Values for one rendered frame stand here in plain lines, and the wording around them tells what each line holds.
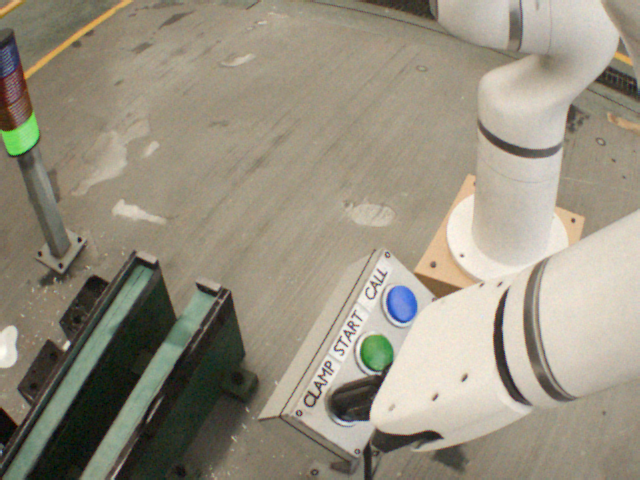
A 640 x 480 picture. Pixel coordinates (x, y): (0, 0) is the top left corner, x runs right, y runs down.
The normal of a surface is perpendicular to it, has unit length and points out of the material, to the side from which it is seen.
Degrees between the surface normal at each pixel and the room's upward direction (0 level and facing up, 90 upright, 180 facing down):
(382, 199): 0
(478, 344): 47
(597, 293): 57
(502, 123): 83
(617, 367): 90
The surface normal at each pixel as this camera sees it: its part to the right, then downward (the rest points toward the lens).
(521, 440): -0.03, -0.68
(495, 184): -0.73, 0.51
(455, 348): -0.72, -0.66
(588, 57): -0.22, 0.70
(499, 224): -0.58, 0.59
